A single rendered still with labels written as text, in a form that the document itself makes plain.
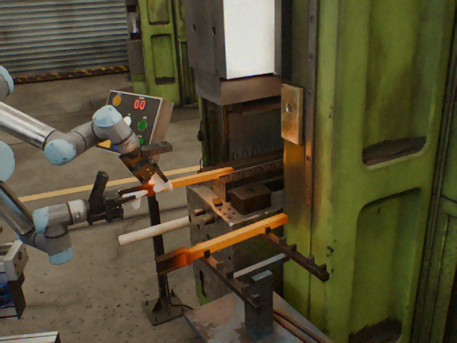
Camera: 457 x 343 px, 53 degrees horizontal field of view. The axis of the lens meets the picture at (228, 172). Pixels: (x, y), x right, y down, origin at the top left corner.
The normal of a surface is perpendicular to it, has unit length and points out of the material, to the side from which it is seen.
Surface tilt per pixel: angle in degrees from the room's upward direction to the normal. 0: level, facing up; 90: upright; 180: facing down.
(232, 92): 90
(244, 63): 90
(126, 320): 0
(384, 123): 89
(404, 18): 89
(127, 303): 0
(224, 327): 0
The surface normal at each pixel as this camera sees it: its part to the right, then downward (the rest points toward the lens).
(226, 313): -0.04, -0.92
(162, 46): 0.23, 0.37
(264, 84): 0.47, 0.33
